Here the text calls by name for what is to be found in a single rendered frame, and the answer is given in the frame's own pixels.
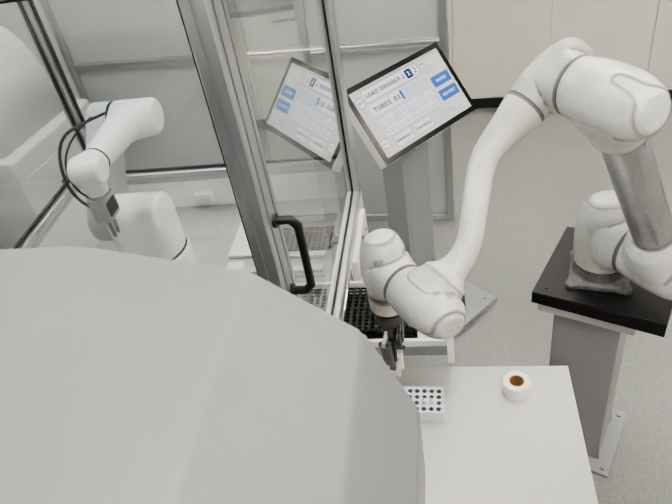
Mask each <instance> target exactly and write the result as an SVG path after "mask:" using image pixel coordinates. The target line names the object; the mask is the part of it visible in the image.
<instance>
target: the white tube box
mask: <svg viewBox="0 0 672 504"><path fill-rule="evenodd" d="M402 387H403V388H404V389H405V391H406V392H407V393H408V395H409V396H410V398H411V399H412V400H413V402H414V403H415V405H416V406H417V410H418V411H419V414H420V421H436V422H445V388H444V387H426V386H402ZM422 398H426V404H425V405H422V402H421V399H422ZM429 398H433V400H434V404H433V405H430V404H429Z"/></svg>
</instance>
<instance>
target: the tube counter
mask: <svg viewBox="0 0 672 504"><path fill-rule="evenodd" d="M428 86H430V85H429V84H428V82H427V80H426V79H425V77H424V76H422V77H421V78H419V79H417V80H415V81H413V82H412V83H410V84H408V85H406V86H404V87H403V88H401V89H399V90H397V91H396V92H394V93H392V94H391V96H392V98H393V99H394V101H395V102H396V104H398V103H400V102H402V101H404V100H405V99H407V98H409V97H411V96H412V95H414V94H416V93H418V92H419V91H421V90H423V89H424V88H426V87H428Z"/></svg>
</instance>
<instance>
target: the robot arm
mask: <svg viewBox="0 0 672 504"><path fill-rule="evenodd" d="M670 107H671V98H670V94H669V92H668V90H667V89H666V87H665V86H664V85H663V84H662V83H661V82H660V81H659V80H658V79H657V78H655V77H654V76H653V75H651V74H650V73H648V72H647V71H645V70H642V69H640V68H638V67H635V66H632V65H630V64H627V63H624V62H620V61H617V60H613V59H609V58H604V57H595V55H594V52H593V50H592V48H591V47H590V46H589V45H588V44H587V43H586V42H585V41H584V40H582V39H580V38H576V37H567V38H564V39H562V40H560V41H558V42H556V43H555V44H553V45H551V46H550V47H549V48H547V49H546V50H545V51H543V52H542V53H541V54H540V55H539V56H538V57H537V58H536V59H535V60H534V61H533V62H532V63H531V64H530V65H529V66H528V67H527V68H526V69H525V70H524V71H523V73H522V74H521V75H520V76H519V77H518V78H517V80H516V82H515V83H514V85H513V86H512V87H511V89H510V90H509V92H508V93H507V94H506V96H505V97H504V99H503V101H502V102H501V104H500V106H499V108H498V109H497V111H496V113H495V114H494V116H493V117H492V119H491V121H490V122H489V124H488V125H487V127H486V128H485V130H484V131H483V133H482V135H481V136H480V138H479V139H478V141H477V143H476V145H475V147H474V149H473V151H472V154H471V156H470V159H469V162H468V166H467V170H466V176H465V183H464V191H463V199H462V206H461V214H460V222H459V229H458V234H457V238H456V241H455V243H454V245H453V247H452V249H451V250H450V251H449V253H448V254H447V255H446V256H444V257H443V258H442V259H440V260H438V261H432V262H430V261H427V262H426V263H425V264H423V265H421V266H419V267H418V266H417V265H416V264H415V263H414V261H413V260H412V258H411V257H410V255H409V253H408V252H407V251H405V246H404V244H403V242H402V240H401V239H400V237H399V236H398V234H397V233H396V232H395V231H394V230H391V229H387V228H382V229H376V230H374V231H371V232H370V233H368V234H367V235H366V236H364V238H363V240H362V243H361V247H360V269H361V274H362V279H363V282H364V285H365V287H366V288H367V294H368V298H369V304H370V308H371V310H372V312H373V313H374V318H375V321H376V322H377V324H378V325H380V326H381V332H382V336H383V341H381V342H380V341H379V343H378V346H379V347H380V349H381V353H382V357H383V360H384V361H385V363H386V364H387V365H388V367H389V368H390V370H391V371H392V373H393V374H394V375H395V377H399V378H400V377H401V370H404V360H403V351H402V350H401V349H403V350H405V345H402V342H404V321H405V322H406V323H407V324H409V325H410V326H411V327H413V328H414V329H416V330H417V331H419V332H421V333H422V334H424V335H426V336H428V337H430V338H433V339H438V340H441V339H448V338H451V337H453V336H455V335H456V334H457V333H458V332H460V330H461V329H462V328H463V326H464V323H465V321H466V311H465V306H464V304H463V302H462V297H463V295H464V294H465V293H464V281H465V279H466V277H467V275H468V274H469V272H470V270H471V269H472V267H473V265H474V263H475V262H476V259H477V257H478V255H479V253H480V250H481V247H482V243H483V238H484V233H485V227H486V221H487V215H488V209H489V203H490V196H491V190H492V184H493V178H494V174H495V171H496V168H497V165H498V163H499V161H500V160H501V158H502V157H503V155H504V154H505V153H506V152H507V151H508V150H509V149H510V148H511V147H512V146H513V145H514V144H516V143H517V142H518V141H519V140H521V139H522V138H523V137H524V136H525V135H527V134H528V133H529V132H531V131H532V130H533V129H534V128H536V127H537V126H538V125H540V124H541V123H542V122H543V121H544V120H545V119H546V118H547V117H548V116H549V115H550V114H553V115H560V116H564V117H567V118H569V119H570V120H572V121H573V124H574V125H575V126H576V127H577V128H578V130H579V131H580V132H581V133H582V134H583V135H584V136H585V137H586V139H587V140H588V141H589V142H590V144H591V145H592V146H593V147H594V148H595V149H597V150H598V151H601V154H602V157H603V159H604V162H605V165H606V168H607V171H608V173H609V176H610V179H611V182H612V185H613V187H614V190H615V191H601V192H597V193H595V194H593V195H592V196H591V197H590V198H589V199H588V200H587V201H586V202H585V203H584V204H583V206H582V207H581V209H580V211H579V214H578V216H577V219H576V224H575V230H574V241H573V250H572V251H570V253H569V257H570V260H571V262H570V270H569V277H568V279H567V280H566V282H565V287H566V288H567V289H570V290H575V289H583V290H592V291H601V292H611V293H618V294H621V295H625V296H628V295H631V294H632V287H631V285H630V281H632V282H633V283H635V284H637V285H638V286H640V287H642V288H643V289H645V290H647V291H649V292H651V293H653V294H655V295H657V296H659V297H661V298H663V299H667V300H671V301H672V215H671V211H670V208H669V204H668V201H667V197H666V193H665V190H664V186H663V182H662V179H661V175H660V171H659V168H658V164H657V160H656V157H655V153H654V149H653V146H652V142H651V138H650V137H651V136H653V135H654V134H656V133H657V132H658V131H659V130H660V129H661V128H662V126H663V125H664V123H665V122H666V120H667V118H668V115H669V112H670Z"/></svg>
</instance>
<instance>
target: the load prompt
mask: <svg viewBox="0 0 672 504"><path fill-rule="evenodd" d="M421 74H422V72H421V71H420V69H419V67H418V66H417V64H416V63H415V62H414V63H412V64H410V65H409V66H407V67H405V68H403V69H401V70H399V71H397V72H396V73H394V74H392V75H390V76H388V77H386V78H385V79H383V80H381V81H379V82H377V83H375V84H373V85H372V86H370V87H368V88H366V89H364V90H362V91H361V92H360V94H361V95H362V97H363V99H364V100H365V102H366V103H367V104H369V103H370V102H372V101H374V100H376V99H378V98H379V97H381V96H383V95H385V94H386V93H388V92H390V91H392V90H394V89H395V88H397V87H399V86H401V85H403V84H404V83H406V82H408V81H410V80H412V79H413V78H415V77H417V76H419V75H421Z"/></svg>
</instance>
